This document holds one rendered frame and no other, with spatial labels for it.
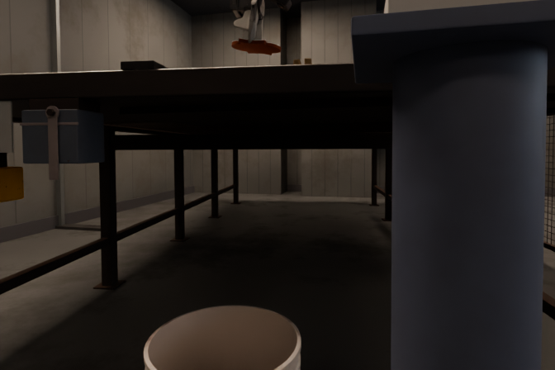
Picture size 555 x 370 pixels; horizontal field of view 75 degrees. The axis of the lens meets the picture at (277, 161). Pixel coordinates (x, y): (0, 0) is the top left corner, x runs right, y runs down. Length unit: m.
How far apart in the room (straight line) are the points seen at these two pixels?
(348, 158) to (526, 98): 5.21
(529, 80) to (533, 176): 0.10
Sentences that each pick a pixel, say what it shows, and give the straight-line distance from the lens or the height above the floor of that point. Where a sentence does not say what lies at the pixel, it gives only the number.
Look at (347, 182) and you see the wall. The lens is 5.64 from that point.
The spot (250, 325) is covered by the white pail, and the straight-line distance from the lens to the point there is 0.93.
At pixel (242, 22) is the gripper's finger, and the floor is 1.07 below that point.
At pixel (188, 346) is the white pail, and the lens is 0.93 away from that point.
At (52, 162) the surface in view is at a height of 0.71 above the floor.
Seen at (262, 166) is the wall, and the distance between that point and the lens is 5.98.
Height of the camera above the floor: 0.74
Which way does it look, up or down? 2 degrees down
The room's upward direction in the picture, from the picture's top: straight up
